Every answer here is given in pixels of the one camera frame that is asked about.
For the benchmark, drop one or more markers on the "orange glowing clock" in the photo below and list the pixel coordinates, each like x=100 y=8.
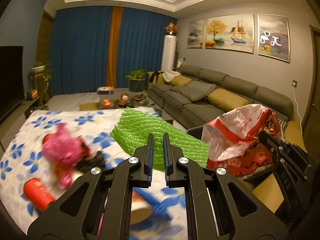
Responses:
x=31 y=94

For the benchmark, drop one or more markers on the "black television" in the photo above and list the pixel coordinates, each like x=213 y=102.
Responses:
x=12 y=90

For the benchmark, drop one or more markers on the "yellow cushion near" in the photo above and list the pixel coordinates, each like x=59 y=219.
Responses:
x=225 y=100

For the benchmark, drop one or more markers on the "sailboat tree painting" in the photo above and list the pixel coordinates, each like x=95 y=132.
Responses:
x=230 y=32

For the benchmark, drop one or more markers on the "white cloth on sofa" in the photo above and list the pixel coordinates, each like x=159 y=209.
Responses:
x=169 y=75

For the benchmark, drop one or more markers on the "yellow cushion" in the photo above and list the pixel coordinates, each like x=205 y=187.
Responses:
x=225 y=100
x=180 y=81

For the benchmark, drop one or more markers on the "grey cushion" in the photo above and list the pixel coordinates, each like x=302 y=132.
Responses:
x=192 y=94

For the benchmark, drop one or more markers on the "potted green plant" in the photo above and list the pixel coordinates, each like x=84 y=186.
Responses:
x=137 y=80

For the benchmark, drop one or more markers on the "grey TV cabinet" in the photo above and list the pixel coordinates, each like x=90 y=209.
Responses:
x=15 y=120

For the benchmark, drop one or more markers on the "right framed painting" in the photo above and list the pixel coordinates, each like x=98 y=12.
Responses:
x=274 y=37

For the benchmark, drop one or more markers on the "white standing air conditioner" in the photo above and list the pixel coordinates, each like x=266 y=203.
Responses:
x=168 y=55

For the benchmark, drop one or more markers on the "artificial flower bouquet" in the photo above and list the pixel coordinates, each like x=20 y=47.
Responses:
x=171 y=28

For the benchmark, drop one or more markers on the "blue curtain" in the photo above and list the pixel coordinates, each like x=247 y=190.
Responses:
x=79 y=44

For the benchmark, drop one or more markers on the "small left painting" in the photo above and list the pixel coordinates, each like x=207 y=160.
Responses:
x=195 y=34

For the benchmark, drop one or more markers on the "orange curtain strip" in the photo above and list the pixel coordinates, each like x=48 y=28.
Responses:
x=113 y=39

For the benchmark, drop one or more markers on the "black jacket on sofa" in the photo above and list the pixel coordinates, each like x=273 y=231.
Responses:
x=154 y=76

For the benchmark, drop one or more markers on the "red paper cup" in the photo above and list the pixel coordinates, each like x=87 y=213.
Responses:
x=37 y=194
x=46 y=138

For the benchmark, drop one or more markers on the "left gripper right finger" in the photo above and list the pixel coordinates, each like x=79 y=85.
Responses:
x=172 y=154

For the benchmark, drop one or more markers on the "grey trash bin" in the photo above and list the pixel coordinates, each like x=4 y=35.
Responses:
x=196 y=132

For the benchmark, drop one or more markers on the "black white patterned cushion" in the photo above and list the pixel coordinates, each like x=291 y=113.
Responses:
x=205 y=87

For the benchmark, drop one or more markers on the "white orange paper cup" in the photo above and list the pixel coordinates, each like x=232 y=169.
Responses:
x=140 y=209

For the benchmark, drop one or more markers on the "yellow cushion far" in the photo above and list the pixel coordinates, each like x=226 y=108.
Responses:
x=180 y=81

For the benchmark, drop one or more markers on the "wall power socket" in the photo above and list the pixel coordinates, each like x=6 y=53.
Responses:
x=294 y=83

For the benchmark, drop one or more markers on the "green foam sheet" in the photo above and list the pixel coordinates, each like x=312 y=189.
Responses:
x=134 y=127

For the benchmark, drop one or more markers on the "blue flower tablecloth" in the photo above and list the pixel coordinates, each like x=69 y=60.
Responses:
x=22 y=159

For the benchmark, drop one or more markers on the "orange toy figure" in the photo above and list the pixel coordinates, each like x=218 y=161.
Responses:
x=105 y=104

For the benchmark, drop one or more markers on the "grey sectional sofa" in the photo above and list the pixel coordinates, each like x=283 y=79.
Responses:
x=194 y=114

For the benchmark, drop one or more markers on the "pig doll figure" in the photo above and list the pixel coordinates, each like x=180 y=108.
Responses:
x=123 y=100

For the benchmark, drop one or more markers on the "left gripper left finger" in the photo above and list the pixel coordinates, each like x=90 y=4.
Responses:
x=145 y=156

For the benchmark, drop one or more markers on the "pink plastic bag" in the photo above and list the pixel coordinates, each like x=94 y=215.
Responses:
x=68 y=154

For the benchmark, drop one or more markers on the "hanging plant on shelf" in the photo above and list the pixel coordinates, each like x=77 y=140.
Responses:
x=40 y=77

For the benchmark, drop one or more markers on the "red white plastic bag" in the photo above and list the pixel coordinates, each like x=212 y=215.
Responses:
x=233 y=141

